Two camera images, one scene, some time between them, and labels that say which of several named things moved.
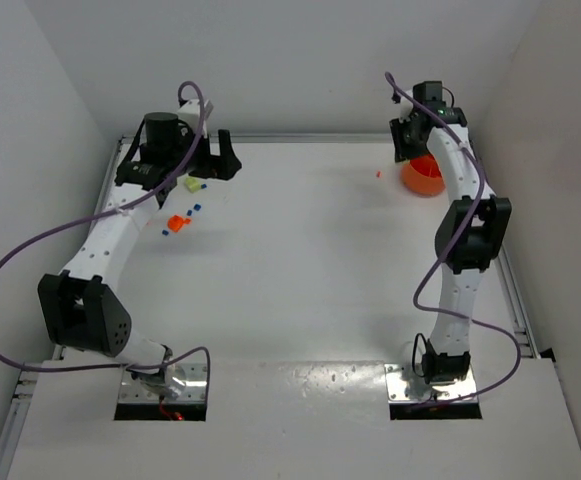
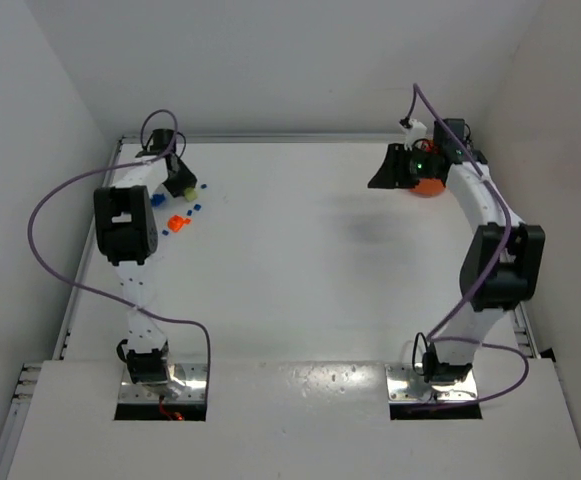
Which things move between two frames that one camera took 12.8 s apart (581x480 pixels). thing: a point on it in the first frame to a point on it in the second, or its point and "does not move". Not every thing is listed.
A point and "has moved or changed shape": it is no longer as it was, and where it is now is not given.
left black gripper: (206, 157) to (176, 178)
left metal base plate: (133, 390) does not move
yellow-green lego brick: (193, 184) has moved or changed shape
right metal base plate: (403, 385) does not move
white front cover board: (292, 421) does not move
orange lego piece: (176, 222) does not move
